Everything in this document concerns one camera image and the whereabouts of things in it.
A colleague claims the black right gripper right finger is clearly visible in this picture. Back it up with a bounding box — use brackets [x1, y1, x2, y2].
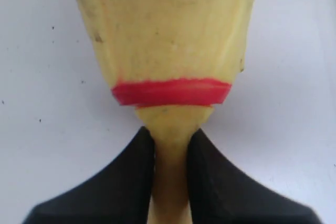
[187, 130, 321, 224]

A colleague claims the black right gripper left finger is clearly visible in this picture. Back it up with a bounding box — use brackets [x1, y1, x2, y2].
[24, 127, 154, 223]

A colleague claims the yellow rubber chicken toy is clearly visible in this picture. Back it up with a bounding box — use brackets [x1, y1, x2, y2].
[76, 0, 254, 223]

